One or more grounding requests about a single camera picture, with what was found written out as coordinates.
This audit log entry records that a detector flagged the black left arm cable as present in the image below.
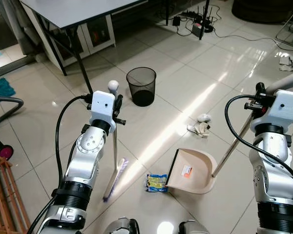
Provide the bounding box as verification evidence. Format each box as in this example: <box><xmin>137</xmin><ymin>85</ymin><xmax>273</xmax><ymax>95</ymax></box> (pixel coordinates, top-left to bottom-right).
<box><xmin>27</xmin><ymin>94</ymin><xmax>93</xmax><ymax>234</ymax></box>

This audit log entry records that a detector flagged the black mesh waste basket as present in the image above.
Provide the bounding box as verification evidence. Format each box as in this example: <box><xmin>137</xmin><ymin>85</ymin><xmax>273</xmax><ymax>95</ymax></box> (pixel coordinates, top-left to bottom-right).
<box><xmin>126</xmin><ymin>67</ymin><xmax>157</xmax><ymax>107</ymax></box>

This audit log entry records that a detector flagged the white crumpled cloth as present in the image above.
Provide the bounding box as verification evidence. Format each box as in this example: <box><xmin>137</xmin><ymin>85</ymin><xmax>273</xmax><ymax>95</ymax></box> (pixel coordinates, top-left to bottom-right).
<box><xmin>278</xmin><ymin>53</ymin><xmax>293</xmax><ymax>75</ymax></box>

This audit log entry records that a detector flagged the teal floor mat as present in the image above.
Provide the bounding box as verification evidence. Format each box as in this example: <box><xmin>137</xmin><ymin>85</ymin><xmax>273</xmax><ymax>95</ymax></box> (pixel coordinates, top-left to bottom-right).
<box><xmin>0</xmin><ymin>78</ymin><xmax>16</xmax><ymax>107</ymax></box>

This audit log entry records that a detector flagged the metal wire rack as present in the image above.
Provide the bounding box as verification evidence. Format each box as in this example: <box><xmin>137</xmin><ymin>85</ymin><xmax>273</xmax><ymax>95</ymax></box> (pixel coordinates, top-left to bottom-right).
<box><xmin>275</xmin><ymin>9</ymin><xmax>293</xmax><ymax>50</ymax></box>

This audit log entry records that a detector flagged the black power strip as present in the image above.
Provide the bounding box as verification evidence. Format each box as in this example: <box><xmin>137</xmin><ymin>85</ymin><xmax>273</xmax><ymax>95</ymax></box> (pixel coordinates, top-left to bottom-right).
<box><xmin>182</xmin><ymin>10</ymin><xmax>207</xmax><ymax>21</ymax></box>

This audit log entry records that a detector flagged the black router with antennas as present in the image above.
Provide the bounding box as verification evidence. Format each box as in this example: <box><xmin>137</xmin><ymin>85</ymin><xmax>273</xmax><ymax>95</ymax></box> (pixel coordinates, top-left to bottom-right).
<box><xmin>189</xmin><ymin>4</ymin><xmax>216</xmax><ymax>40</ymax></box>

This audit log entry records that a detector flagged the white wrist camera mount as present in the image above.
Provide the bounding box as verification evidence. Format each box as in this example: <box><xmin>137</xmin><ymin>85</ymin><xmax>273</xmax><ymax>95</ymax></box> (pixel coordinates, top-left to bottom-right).
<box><xmin>251</xmin><ymin>89</ymin><xmax>293</xmax><ymax>133</ymax></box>
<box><xmin>90</xmin><ymin>91</ymin><xmax>119</xmax><ymax>134</ymax></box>

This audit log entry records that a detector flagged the dark round ottoman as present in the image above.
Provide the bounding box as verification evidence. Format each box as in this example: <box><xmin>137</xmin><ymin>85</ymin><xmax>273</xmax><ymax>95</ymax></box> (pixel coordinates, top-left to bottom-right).
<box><xmin>231</xmin><ymin>0</ymin><xmax>293</xmax><ymax>24</ymax></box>

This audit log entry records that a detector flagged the crumpled white paper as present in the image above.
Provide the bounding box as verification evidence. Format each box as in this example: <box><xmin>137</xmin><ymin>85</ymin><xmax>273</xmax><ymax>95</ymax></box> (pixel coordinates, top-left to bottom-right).
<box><xmin>187</xmin><ymin>114</ymin><xmax>212</xmax><ymax>138</ymax></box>

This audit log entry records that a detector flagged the blue yellow snack packet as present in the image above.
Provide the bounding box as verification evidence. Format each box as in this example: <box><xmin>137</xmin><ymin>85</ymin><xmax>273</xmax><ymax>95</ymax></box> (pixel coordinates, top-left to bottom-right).
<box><xmin>146</xmin><ymin>173</ymin><xmax>168</xmax><ymax>193</ymax></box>

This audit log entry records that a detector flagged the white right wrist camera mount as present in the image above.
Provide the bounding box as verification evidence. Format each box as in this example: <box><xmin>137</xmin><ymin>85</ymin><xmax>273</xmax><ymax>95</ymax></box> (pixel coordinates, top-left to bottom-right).
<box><xmin>251</xmin><ymin>89</ymin><xmax>293</xmax><ymax>133</ymax></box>

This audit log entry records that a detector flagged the silver right robot leg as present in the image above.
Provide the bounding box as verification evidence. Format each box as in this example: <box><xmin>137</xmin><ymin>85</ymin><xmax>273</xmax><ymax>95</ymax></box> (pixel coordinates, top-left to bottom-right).
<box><xmin>178</xmin><ymin>220</ymin><xmax>211</xmax><ymax>234</ymax></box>

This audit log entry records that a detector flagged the broom with purple bristles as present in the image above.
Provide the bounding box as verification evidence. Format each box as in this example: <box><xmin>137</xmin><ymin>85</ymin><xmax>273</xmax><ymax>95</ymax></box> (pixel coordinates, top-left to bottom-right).
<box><xmin>103</xmin><ymin>80</ymin><xmax>129</xmax><ymax>201</ymax></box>

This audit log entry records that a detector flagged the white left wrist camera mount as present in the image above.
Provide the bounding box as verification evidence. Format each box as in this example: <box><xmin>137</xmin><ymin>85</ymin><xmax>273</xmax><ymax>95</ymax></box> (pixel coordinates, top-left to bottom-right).
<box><xmin>90</xmin><ymin>91</ymin><xmax>119</xmax><ymax>134</ymax></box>

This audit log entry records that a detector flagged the wooden rack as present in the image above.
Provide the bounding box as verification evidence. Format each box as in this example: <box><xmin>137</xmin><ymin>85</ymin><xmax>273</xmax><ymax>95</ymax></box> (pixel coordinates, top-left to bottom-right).
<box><xmin>0</xmin><ymin>150</ymin><xmax>31</xmax><ymax>234</ymax></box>

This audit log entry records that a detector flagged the black cart with pink wheel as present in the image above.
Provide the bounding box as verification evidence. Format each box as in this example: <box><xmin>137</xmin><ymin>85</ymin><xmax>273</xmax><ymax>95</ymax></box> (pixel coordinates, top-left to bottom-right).
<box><xmin>0</xmin><ymin>131</ymin><xmax>15</xmax><ymax>162</ymax></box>

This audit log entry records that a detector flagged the beige long-handled dustpan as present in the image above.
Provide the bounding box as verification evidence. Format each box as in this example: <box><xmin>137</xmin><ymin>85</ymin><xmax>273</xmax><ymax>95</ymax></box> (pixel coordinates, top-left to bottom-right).
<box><xmin>166</xmin><ymin>73</ymin><xmax>293</xmax><ymax>195</ymax></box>

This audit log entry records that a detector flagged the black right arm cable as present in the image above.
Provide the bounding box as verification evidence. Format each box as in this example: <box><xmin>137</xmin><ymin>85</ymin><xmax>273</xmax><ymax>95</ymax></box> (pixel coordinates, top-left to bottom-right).
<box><xmin>224</xmin><ymin>94</ymin><xmax>293</xmax><ymax>205</ymax></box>

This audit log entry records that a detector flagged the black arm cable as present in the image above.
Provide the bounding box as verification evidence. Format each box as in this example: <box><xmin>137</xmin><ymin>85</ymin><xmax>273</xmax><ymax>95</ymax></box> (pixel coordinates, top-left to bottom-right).
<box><xmin>224</xmin><ymin>94</ymin><xmax>293</xmax><ymax>205</ymax></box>
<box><xmin>27</xmin><ymin>94</ymin><xmax>93</xmax><ymax>234</ymax></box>

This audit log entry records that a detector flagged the white glass-door cabinet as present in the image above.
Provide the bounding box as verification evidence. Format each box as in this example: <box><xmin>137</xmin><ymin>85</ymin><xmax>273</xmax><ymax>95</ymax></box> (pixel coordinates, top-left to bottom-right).
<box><xmin>36</xmin><ymin>9</ymin><xmax>116</xmax><ymax>67</ymax></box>

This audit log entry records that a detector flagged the grey folding table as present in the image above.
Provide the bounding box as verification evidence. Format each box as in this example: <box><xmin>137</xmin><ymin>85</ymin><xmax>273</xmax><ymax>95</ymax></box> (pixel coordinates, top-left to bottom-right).
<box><xmin>19</xmin><ymin>0</ymin><xmax>149</xmax><ymax>77</ymax></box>

